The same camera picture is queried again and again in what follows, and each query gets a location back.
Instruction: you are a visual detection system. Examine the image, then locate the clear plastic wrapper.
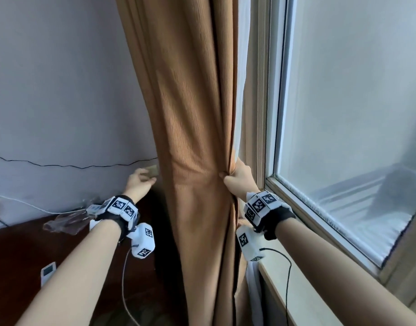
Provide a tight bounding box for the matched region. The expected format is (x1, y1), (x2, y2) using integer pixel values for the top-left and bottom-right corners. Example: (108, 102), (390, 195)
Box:
(43, 208), (93, 236)

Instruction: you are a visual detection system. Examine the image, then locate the dark wooden desk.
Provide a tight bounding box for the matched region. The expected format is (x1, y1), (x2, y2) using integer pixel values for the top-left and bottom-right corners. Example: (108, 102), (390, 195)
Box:
(0, 197), (171, 326)

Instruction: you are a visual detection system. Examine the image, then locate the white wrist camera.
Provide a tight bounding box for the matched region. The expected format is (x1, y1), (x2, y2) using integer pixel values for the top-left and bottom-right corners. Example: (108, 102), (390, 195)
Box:
(236, 224), (266, 263)
(126, 223), (156, 259)

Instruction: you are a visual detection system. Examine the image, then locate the person's left forearm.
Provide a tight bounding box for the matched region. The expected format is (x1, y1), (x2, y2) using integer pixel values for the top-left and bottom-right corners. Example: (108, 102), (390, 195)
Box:
(16, 219), (123, 326)

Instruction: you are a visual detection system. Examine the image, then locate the white curtain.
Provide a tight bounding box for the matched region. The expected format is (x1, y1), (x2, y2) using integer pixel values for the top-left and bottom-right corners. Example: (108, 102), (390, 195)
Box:
(233, 0), (265, 326)

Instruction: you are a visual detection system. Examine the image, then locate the thin black wall cable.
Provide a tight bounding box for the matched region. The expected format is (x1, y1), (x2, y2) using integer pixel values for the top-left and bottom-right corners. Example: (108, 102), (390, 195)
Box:
(0, 153), (158, 169)

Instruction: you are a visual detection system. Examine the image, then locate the beige window sill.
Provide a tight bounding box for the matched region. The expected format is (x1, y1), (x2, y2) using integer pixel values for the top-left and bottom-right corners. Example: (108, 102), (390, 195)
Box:
(257, 234), (334, 326)

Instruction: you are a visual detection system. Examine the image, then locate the brown curtain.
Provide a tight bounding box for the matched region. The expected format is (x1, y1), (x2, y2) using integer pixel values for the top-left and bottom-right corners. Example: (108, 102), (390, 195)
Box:
(115, 0), (260, 326)

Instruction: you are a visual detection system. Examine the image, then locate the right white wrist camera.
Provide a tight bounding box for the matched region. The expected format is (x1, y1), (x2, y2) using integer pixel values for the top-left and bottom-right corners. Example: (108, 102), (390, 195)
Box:
(236, 224), (266, 263)

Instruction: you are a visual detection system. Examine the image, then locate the thin white cable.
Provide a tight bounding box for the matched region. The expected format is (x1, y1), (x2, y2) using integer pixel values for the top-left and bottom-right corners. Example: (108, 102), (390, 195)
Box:
(0, 194), (83, 215)

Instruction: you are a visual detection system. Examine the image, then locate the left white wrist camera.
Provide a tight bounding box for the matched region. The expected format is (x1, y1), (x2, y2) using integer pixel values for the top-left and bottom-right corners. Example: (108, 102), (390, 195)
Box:
(126, 223), (156, 259)

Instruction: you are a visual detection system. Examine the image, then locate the person's left hand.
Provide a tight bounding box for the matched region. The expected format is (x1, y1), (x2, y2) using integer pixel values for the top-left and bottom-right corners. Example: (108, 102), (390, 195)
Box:
(123, 168), (158, 205)

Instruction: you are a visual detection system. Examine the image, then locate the person's right forearm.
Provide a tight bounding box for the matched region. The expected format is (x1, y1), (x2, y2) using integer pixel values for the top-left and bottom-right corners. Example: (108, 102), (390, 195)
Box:
(275, 219), (416, 326)

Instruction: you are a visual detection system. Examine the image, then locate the left black camera cable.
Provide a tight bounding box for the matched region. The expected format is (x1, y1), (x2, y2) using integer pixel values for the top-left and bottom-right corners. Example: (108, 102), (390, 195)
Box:
(121, 246), (140, 326)

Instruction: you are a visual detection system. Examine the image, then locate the right black camera cable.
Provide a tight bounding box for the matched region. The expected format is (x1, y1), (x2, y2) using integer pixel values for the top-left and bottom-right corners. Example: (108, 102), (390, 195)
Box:
(260, 247), (293, 326)

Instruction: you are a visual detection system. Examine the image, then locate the person's right hand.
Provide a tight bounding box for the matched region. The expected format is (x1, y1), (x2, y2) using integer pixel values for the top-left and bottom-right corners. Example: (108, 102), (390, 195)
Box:
(218, 158), (261, 203)

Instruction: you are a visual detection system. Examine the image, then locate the left black marker wristband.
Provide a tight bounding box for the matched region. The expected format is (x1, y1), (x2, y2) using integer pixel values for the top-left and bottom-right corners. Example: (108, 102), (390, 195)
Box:
(96, 195), (140, 242)

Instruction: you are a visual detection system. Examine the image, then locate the black marker wristband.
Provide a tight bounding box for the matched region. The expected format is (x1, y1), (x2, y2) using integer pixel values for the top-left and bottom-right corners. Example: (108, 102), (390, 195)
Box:
(96, 195), (140, 242)
(243, 190), (297, 241)

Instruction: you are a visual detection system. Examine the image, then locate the glass window with frame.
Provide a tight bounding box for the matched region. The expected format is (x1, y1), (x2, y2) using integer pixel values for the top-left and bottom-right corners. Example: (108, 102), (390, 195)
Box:
(255, 0), (416, 306)

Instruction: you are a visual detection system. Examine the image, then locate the white remote control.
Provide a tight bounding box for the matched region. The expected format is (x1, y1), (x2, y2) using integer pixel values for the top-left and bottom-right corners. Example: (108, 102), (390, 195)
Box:
(40, 261), (57, 288)

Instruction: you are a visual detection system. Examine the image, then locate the black camera cable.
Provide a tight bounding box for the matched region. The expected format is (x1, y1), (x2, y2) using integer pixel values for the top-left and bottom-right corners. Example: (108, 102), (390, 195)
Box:
(260, 247), (293, 326)
(121, 246), (140, 326)

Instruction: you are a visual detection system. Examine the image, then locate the right black marker wristband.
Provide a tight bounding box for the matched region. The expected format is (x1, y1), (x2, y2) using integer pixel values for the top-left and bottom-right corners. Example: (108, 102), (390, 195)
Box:
(243, 190), (297, 241)

